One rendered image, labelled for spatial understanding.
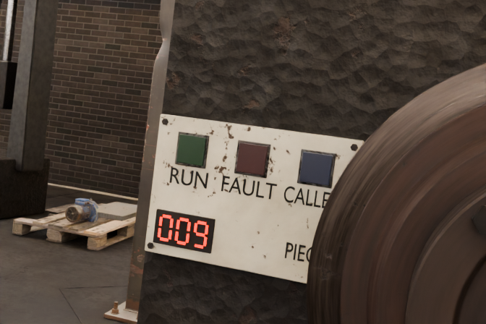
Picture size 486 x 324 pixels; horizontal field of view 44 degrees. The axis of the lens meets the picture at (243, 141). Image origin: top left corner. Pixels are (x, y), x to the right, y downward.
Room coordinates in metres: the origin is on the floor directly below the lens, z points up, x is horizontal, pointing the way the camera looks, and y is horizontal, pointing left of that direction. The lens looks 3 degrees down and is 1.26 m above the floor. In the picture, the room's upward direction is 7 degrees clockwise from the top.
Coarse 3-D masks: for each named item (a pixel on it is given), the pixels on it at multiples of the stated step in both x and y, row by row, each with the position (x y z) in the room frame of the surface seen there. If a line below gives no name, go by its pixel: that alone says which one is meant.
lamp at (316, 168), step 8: (304, 152) 0.71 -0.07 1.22; (304, 160) 0.71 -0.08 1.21; (312, 160) 0.71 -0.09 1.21; (320, 160) 0.71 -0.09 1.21; (328, 160) 0.70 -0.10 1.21; (304, 168) 0.71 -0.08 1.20; (312, 168) 0.71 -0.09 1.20; (320, 168) 0.71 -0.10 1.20; (328, 168) 0.70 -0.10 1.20; (304, 176) 0.71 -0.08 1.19; (312, 176) 0.71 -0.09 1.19; (320, 176) 0.70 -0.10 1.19; (328, 176) 0.70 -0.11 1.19; (328, 184) 0.70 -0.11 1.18
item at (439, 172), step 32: (448, 128) 0.53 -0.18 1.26; (480, 128) 0.52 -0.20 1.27; (416, 160) 0.54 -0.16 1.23; (448, 160) 0.52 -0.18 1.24; (480, 160) 0.50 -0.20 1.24; (384, 192) 0.54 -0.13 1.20; (416, 192) 0.53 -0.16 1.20; (448, 192) 0.51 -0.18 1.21; (384, 224) 0.54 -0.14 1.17; (416, 224) 0.52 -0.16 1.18; (352, 256) 0.55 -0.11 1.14; (384, 256) 0.53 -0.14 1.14; (416, 256) 0.51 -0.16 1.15; (352, 288) 0.55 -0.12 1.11; (384, 288) 0.52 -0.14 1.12; (352, 320) 0.55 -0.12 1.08; (384, 320) 0.52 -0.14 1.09
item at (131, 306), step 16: (160, 16) 3.40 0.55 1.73; (160, 64) 3.39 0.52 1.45; (160, 80) 3.39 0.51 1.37; (160, 96) 3.38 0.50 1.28; (160, 112) 3.38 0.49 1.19; (144, 160) 3.40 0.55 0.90; (144, 176) 3.40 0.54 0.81; (144, 192) 3.39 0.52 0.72; (144, 208) 3.39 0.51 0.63; (144, 224) 3.39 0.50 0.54; (144, 240) 3.38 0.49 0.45; (144, 256) 3.38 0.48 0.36; (128, 288) 3.40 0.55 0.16; (128, 304) 3.40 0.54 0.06; (128, 320) 3.26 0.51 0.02
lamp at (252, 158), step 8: (240, 144) 0.73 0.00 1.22; (248, 144) 0.73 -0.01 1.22; (240, 152) 0.73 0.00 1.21; (248, 152) 0.73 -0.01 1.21; (256, 152) 0.73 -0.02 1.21; (264, 152) 0.72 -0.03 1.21; (240, 160) 0.73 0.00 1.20; (248, 160) 0.73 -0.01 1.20; (256, 160) 0.73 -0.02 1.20; (264, 160) 0.72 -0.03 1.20; (240, 168) 0.73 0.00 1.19; (248, 168) 0.73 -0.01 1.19; (256, 168) 0.73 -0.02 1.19; (264, 168) 0.72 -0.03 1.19
